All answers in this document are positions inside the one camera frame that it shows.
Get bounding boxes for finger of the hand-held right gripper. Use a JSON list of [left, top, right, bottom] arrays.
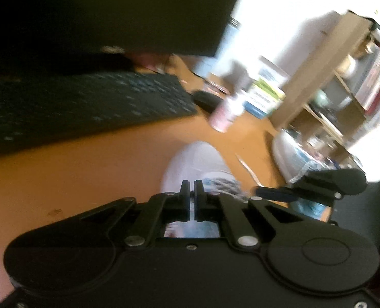
[[255, 168, 368, 206]]

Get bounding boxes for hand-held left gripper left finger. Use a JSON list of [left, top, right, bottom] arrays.
[[79, 180, 191, 248]]

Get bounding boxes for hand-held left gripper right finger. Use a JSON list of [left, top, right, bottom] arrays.
[[195, 180, 301, 247]]

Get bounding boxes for white blue sneaker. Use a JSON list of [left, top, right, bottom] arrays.
[[162, 142, 255, 238], [271, 130, 333, 222]]

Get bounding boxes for blue white medicine box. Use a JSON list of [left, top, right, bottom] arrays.
[[243, 90, 283, 119]]

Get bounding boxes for white pink plastic bottle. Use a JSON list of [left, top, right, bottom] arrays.
[[209, 93, 245, 133]]

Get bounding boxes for green yellow medicine box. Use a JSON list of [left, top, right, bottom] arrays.
[[251, 79, 287, 101]]

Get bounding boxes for black computer mouse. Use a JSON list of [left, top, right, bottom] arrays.
[[193, 90, 221, 110]]

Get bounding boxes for green teapot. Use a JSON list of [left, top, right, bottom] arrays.
[[312, 90, 330, 106]]

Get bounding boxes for pill blister packs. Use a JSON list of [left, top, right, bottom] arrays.
[[204, 82, 229, 94]]

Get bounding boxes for wooden desk shelf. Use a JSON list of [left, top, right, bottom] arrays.
[[268, 11, 380, 167]]

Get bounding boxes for black keyboard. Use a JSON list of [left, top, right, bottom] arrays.
[[0, 72, 198, 158]]

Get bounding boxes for row of books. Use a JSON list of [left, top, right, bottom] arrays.
[[353, 43, 380, 116]]

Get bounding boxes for pink box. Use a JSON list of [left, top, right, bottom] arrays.
[[129, 53, 171, 71]]

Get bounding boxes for light blue thermos bottle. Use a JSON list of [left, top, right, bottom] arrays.
[[216, 17, 242, 61]]

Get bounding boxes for black computer monitor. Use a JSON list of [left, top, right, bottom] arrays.
[[0, 0, 248, 71]]

